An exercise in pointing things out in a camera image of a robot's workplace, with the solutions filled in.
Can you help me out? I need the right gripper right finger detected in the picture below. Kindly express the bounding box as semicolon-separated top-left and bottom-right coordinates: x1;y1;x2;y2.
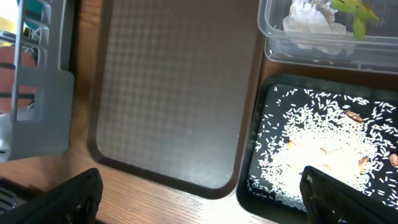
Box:
300;166;397;224

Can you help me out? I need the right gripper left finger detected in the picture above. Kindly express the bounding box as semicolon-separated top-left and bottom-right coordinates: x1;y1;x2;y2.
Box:
1;168;103;224

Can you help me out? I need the green snack wrapper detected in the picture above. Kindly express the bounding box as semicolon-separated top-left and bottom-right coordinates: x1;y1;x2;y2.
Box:
330;0;379;40

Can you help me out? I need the blue bowl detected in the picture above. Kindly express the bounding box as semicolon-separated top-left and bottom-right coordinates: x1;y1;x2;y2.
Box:
23;0;43;22

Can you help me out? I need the yellow plate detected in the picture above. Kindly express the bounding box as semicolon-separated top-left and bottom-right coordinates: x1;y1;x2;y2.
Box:
1;0;19;33

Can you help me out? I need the black waste tray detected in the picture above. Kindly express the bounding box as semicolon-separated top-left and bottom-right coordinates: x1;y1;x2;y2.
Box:
237;73;397;223

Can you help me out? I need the grey dish rack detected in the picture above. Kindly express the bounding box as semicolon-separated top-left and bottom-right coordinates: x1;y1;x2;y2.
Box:
1;0;75;162

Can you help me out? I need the dark brown serving tray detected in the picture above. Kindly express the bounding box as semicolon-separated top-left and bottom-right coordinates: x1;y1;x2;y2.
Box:
87;0;264;199

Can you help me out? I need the clear plastic bin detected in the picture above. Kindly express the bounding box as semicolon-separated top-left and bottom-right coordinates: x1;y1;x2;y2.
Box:
257;0;397;74

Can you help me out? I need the crumpled white tissue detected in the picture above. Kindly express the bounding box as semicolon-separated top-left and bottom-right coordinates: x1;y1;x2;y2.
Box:
282;0;347;34

